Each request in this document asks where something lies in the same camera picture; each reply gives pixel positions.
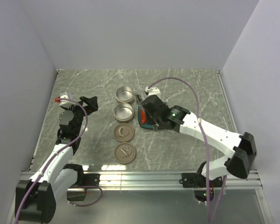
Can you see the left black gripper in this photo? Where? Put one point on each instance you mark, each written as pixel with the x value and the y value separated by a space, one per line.
pixel 91 103

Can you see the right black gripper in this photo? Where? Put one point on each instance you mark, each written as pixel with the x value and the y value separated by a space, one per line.
pixel 152 122

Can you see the red sausage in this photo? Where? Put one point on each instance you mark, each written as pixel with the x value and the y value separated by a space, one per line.
pixel 143 119

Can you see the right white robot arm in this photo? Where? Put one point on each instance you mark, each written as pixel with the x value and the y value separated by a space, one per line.
pixel 239 150

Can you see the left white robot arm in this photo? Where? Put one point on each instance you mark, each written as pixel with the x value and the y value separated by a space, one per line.
pixel 36 198

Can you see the teal square plate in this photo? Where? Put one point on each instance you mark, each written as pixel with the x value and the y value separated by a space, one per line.
pixel 150 125

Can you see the near metal round container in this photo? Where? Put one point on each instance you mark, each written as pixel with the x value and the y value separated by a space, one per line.
pixel 123 113

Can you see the metal round container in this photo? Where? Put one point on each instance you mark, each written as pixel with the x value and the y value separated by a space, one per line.
pixel 123 113
pixel 125 94

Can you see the far metal round container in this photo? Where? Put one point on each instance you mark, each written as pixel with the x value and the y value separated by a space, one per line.
pixel 125 94

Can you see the brown lid with curl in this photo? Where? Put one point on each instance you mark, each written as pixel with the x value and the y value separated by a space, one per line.
pixel 123 132

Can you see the brown lid with bar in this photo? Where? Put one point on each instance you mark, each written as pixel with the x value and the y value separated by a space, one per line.
pixel 125 153

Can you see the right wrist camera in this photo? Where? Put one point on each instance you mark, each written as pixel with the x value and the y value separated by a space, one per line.
pixel 149 91

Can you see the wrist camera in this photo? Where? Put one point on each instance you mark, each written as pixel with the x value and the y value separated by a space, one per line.
pixel 149 91
pixel 62 100

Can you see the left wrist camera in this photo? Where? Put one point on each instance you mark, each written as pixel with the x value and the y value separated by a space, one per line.
pixel 62 100

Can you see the aluminium front rail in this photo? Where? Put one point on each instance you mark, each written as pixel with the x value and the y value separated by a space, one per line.
pixel 153 180

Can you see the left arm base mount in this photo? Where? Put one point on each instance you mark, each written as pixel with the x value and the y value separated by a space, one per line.
pixel 76 193

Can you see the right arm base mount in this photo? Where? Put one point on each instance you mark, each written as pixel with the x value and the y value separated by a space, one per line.
pixel 193 180

